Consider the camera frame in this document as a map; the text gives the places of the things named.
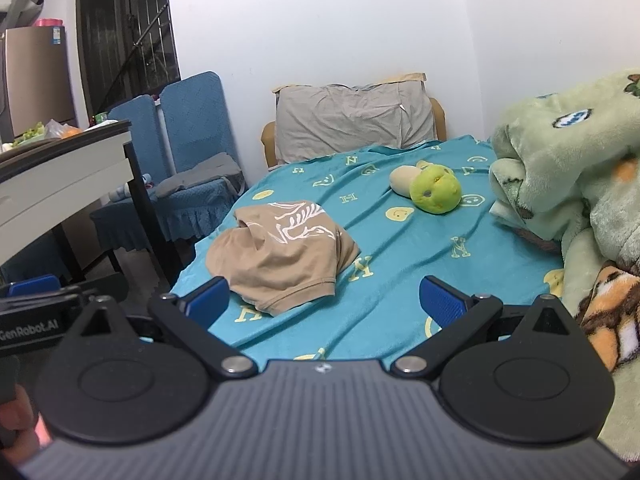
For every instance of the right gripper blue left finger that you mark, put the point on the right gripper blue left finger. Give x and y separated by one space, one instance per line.
185 321

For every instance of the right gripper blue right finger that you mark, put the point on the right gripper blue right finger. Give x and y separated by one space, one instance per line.
464 321

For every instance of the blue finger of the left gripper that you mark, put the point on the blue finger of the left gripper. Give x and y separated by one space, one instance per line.
34 286

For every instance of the tan printed t-shirt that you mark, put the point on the tan printed t-shirt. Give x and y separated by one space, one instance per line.
280 256

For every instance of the person's left hand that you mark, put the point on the person's left hand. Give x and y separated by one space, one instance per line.
31 432

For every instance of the white black dining table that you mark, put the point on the white black dining table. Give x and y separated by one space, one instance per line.
44 183

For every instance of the teal patterned bed sheet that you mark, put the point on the teal patterned bed sheet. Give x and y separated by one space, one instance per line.
375 311

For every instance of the white blue plush toy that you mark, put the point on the white blue plush toy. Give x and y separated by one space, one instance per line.
123 191

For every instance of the green beige plush toy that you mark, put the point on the green beige plush toy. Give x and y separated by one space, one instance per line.
432 188

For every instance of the grey folded cloth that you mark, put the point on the grey folded cloth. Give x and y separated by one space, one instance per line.
218 167

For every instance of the food bag on table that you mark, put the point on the food bag on table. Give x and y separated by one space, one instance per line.
50 131

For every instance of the light green fleece blanket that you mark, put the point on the light green fleece blanket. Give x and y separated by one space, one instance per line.
566 173

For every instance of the near blue covered chair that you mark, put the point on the near blue covered chair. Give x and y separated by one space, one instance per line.
198 127

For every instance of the wooden bed headboard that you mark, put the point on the wooden bed headboard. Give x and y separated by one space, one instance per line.
268 135

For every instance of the brown refrigerator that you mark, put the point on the brown refrigerator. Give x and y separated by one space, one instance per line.
35 82

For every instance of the grey pillow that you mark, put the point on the grey pillow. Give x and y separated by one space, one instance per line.
316 121

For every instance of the pink container on fridge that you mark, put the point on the pink container on fridge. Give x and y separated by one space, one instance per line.
49 22

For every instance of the dark window frame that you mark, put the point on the dark window frame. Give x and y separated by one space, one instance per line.
126 48

